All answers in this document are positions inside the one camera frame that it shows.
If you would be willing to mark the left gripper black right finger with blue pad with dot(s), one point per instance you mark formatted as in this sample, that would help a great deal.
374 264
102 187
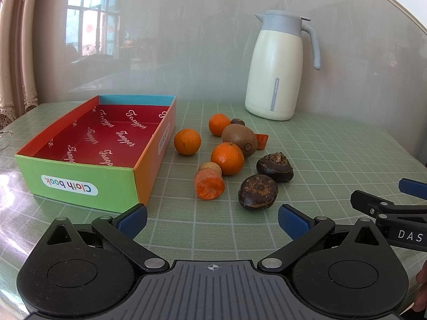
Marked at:
331 271

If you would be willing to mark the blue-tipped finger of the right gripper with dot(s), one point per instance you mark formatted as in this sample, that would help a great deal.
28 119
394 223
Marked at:
413 188

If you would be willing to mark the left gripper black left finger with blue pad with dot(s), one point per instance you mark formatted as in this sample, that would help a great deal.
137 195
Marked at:
90 270

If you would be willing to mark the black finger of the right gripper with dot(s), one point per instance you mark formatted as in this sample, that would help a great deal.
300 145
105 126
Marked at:
373 206

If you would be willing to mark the dark water chestnut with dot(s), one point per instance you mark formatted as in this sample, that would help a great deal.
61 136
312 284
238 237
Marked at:
276 166
257 192

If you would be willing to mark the dark water chestnut front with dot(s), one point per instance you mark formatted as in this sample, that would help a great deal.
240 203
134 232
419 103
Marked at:
257 192

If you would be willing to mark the small orange carrot piece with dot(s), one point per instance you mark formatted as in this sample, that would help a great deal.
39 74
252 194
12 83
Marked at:
262 141

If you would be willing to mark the brown kiwi fruit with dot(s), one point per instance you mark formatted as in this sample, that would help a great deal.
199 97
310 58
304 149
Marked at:
241 136

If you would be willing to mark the tangerine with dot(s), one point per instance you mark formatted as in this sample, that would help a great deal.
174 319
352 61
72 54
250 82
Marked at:
217 123
229 157
187 142

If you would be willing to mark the tan longan fruit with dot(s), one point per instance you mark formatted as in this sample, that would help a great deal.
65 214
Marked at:
211 166

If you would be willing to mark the person's hand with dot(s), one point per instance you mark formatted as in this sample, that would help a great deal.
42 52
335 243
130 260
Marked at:
421 298

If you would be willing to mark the colourful cardboard box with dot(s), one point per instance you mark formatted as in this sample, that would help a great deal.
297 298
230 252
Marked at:
105 154

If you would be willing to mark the white thermos jug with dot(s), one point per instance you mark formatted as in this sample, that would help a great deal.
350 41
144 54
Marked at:
277 65

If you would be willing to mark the small brown chestnut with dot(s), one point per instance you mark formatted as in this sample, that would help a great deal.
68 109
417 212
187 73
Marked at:
237 121

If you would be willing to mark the beige lace curtain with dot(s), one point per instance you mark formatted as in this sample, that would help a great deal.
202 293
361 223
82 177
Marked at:
18 89

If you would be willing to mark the wire-rimmed eyeglasses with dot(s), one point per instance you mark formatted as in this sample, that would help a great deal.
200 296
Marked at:
5 139

